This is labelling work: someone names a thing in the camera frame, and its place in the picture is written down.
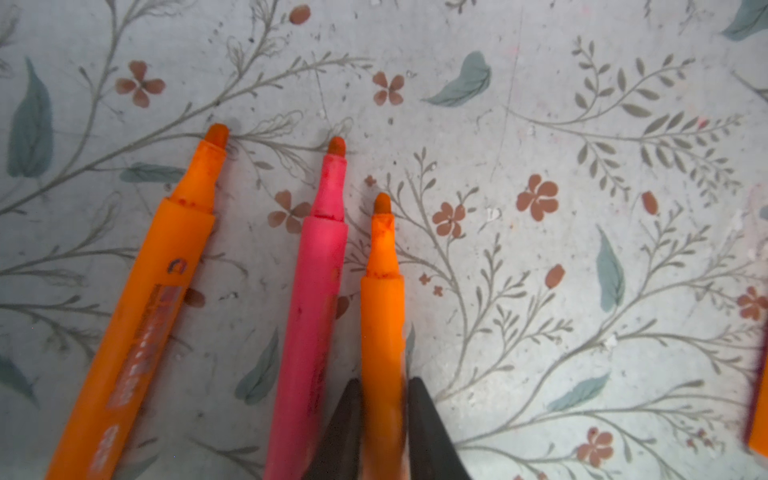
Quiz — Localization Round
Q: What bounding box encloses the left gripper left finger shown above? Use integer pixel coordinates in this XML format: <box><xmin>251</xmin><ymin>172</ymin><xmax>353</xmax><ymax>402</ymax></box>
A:
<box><xmin>302</xmin><ymin>379</ymin><xmax>363</xmax><ymax>480</ymax></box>

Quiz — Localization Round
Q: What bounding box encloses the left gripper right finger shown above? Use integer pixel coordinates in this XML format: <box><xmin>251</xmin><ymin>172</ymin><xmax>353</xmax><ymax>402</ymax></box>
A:
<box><xmin>407</xmin><ymin>377</ymin><xmax>471</xmax><ymax>480</ymax></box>

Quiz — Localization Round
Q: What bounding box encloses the orange marker pen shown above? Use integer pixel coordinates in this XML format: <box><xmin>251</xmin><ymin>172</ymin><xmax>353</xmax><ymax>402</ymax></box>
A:
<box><xmin>361</xmin><ymin>193</ymin><xmax>406</xmax><ymax>479</ymax></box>
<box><xmin>745</xmin><ymin>340</ymin><xmax>767</xmax><ymax>468</ymax></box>
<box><xmin>46</xmin><ymin>124</ymin><xmax>229</xmax><ymax>479</ymax></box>

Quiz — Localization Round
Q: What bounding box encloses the pink marker pen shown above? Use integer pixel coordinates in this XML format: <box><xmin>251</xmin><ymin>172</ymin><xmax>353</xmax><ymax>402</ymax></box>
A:
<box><xmin>264</xmin><ymin>137</ymin><xmax>348</xmax><ymax>479</ymax></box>

